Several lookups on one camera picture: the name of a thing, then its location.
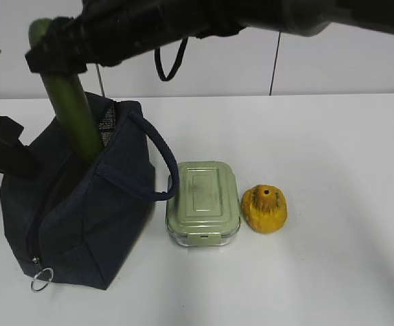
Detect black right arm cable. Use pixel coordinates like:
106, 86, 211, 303
154, 36, 189, 82

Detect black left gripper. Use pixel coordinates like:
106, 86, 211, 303
0, 115, 43, 179

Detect dark blue insulated lunch bag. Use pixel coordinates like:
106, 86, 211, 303
0, 93, 179, 289

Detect yellow toy pumpkin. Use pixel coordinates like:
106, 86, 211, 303
241, 185, 288, 234

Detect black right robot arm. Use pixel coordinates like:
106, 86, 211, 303
26, 1, 394, 73

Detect green cucumber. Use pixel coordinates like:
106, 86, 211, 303
26, 18, 104, 163

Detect green lid glass food container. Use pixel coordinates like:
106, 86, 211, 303
165, 161, 242, 247

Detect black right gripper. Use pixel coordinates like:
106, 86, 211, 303
25, 1, 238, 75

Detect silver zipper pull ring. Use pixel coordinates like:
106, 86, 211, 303
31, 257, 54, 293

